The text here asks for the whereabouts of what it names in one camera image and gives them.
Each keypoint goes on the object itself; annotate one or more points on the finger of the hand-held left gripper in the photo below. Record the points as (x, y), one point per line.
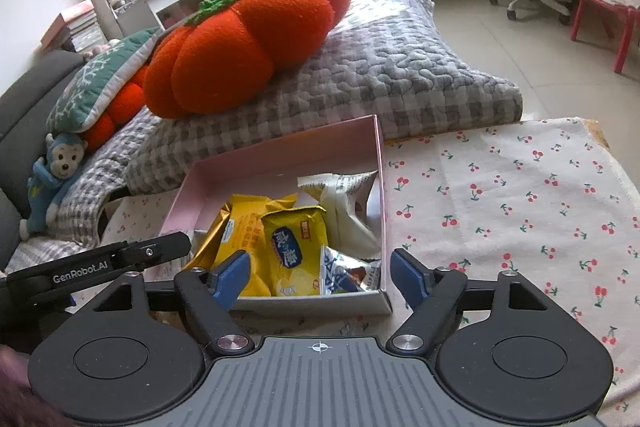
(160, 249)

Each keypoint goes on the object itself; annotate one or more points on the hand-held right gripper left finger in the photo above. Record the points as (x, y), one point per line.
(232, 277)

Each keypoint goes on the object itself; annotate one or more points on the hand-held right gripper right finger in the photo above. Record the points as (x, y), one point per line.
(407, 277)

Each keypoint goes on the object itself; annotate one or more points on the yellow foil snack packet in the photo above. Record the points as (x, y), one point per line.
(240, 227)

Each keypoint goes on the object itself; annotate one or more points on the blue silver snack packet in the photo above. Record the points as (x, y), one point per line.
(345, 274)

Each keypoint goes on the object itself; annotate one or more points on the yellow biscuit packet blue oval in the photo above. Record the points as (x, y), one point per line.
(295, 252)

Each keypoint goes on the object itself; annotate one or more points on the white grey-printed snack packet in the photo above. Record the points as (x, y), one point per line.
(340, 207)

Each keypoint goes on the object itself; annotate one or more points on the pink cardboard box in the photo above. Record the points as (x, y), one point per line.
(280, 154)

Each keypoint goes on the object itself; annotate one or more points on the grey checkered sofa cover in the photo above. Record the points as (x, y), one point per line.
(100, 172)

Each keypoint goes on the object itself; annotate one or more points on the blue monkey plush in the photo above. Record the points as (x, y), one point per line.
(55, 167)

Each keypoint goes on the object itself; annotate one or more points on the small orange pumpkin plush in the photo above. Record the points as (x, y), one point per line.
(120, 107)

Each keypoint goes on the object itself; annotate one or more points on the green snowflake cushion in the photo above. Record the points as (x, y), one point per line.
(90, 87)

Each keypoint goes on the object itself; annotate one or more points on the grey sofa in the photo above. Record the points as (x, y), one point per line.
(25, 107)

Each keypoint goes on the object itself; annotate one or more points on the grey checkered folded quilt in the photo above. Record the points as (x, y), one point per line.
(400, 72)

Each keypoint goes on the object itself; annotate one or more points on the small pink plush toy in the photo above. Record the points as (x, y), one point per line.
(100, 49)

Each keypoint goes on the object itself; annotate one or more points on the large orange pumpkin pillow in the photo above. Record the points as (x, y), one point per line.
(240, 42)

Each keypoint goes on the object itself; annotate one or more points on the stack of books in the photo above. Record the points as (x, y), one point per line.
(75, 22)

